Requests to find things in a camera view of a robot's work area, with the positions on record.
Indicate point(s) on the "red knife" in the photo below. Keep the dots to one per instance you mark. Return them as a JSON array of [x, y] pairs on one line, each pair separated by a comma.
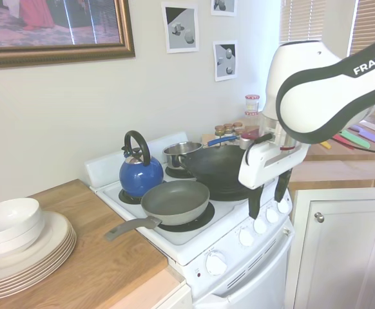
[[343, 141]]

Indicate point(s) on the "glass jar red lid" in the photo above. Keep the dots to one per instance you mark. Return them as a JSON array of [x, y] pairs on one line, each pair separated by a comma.
[[252, 117], [252, 103]]

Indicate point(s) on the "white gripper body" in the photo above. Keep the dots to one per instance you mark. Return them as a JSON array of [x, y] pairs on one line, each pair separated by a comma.
[[268, 164]]

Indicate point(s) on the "purple knife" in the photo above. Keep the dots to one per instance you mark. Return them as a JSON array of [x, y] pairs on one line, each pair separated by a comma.
[[371, 132]]

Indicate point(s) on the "white bowl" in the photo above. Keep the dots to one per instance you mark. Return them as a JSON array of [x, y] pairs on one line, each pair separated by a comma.
[[13, 238], [13, 248], [10, 212]]

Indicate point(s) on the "gold framed painting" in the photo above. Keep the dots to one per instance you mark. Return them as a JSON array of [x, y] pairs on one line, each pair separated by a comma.
[[45, 22]]

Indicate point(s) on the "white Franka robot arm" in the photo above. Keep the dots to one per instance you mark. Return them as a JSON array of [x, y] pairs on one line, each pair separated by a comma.
[[303, 83]]

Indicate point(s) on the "green knife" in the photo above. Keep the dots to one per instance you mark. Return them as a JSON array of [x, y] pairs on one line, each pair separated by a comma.
[[355, 138]]

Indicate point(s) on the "small grey shapes paper print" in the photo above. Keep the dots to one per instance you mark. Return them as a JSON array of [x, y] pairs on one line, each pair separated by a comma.
[[223, 6]]

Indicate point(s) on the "yellow knife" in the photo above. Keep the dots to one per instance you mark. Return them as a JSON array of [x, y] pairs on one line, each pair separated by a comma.
[[325, 145]]

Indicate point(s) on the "medium grey shapes paper print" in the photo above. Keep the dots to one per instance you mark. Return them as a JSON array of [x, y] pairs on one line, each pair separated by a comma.
[[225, 61]]

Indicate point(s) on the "grey frying pan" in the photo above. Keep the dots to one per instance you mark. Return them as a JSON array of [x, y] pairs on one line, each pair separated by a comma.
[[174, 199]]

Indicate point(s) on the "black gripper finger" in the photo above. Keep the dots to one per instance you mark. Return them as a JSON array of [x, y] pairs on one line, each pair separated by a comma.
[[255, 202], [282, 188]]

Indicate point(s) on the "white stove burner knob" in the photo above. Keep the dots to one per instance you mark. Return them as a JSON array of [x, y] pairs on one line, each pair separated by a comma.
[[272, 216], [284, 207], [246, 237], [260, 227]]

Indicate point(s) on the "cream base cabinet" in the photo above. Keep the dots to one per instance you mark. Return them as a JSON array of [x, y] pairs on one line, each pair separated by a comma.
[[178, 299]]

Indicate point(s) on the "white electric stove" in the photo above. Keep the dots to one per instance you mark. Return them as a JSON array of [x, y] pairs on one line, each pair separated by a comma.
[[181, 239]]

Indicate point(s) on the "large white oven knob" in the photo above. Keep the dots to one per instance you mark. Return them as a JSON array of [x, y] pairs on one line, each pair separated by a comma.
[[216, 263]]

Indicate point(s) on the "white cabinet with door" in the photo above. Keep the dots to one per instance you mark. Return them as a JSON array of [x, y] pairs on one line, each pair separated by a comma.
[[345, 257]]

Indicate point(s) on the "black stove burner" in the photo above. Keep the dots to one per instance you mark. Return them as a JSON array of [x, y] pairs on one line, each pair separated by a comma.
[[178, 173], [226, 197], [126, 197], [203, 220]]

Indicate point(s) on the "silver cabinet door knob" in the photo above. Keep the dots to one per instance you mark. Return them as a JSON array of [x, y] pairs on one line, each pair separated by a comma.
[[319, 217]]

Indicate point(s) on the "spice jar brown lid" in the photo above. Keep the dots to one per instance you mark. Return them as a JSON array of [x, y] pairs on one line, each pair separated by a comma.
[[238, 126], [228, 128], [219, 130]]

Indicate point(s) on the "cream dinner plate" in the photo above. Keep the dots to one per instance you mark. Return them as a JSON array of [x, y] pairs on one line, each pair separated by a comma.
[[29, 281], [29, 266], [29, 278], [29, 274], [53, 227], [29, 270]]

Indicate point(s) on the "black wok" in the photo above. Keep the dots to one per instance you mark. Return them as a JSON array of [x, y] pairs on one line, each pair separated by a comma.
[[213, 164]]

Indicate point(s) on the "large grey shapes paper print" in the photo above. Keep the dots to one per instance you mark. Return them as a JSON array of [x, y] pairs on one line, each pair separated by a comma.
[[181, 29]]

